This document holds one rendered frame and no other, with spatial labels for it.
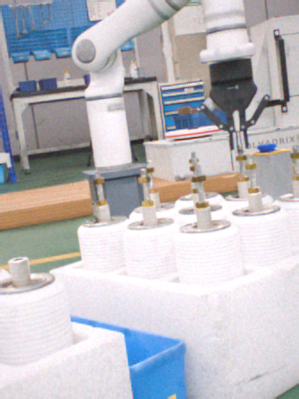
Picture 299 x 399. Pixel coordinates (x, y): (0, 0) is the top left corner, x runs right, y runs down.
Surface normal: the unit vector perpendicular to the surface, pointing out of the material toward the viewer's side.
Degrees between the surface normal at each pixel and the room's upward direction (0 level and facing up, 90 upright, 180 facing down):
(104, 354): 90
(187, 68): 90
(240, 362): 90
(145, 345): 88
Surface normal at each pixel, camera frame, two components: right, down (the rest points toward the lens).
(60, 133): 0.23, 0.11
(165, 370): 0.69, 0.04
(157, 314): -0.73, 0.19
